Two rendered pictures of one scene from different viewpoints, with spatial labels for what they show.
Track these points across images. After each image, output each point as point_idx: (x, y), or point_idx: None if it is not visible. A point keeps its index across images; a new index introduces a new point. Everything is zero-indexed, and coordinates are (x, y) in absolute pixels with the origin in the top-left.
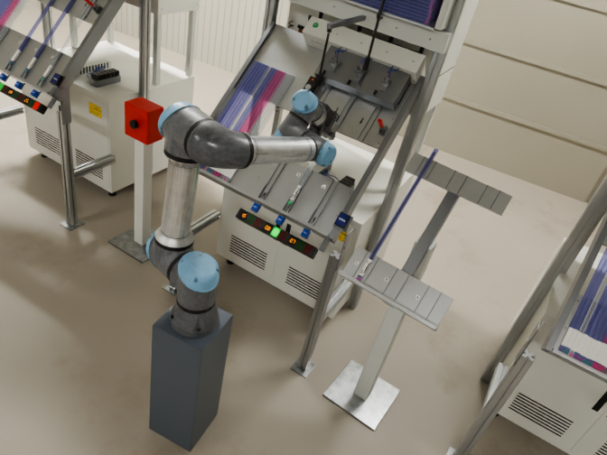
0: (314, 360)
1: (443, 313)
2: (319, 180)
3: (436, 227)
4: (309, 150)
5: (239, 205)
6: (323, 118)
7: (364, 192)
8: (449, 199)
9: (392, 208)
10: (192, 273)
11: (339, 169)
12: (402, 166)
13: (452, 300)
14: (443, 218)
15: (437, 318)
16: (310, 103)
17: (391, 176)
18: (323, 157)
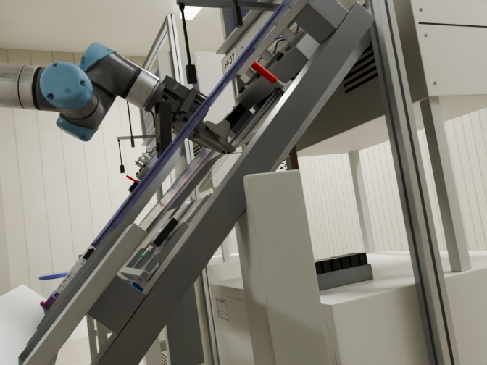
0: None
1: (74, 300)
2: (193, 207)
3: (270, 118)
4: (14, 72)
5: (228, 355)
6: (146, 85)
7: (396, 277)
8: (314, 56)
9: None
10: None
11: (377, 268)
12: (406, 174)
13: (130, 228)
14: (289, 94)
15: (48, 331)
16: (86, 49)
17: (401, 207)
18: (42, 79)
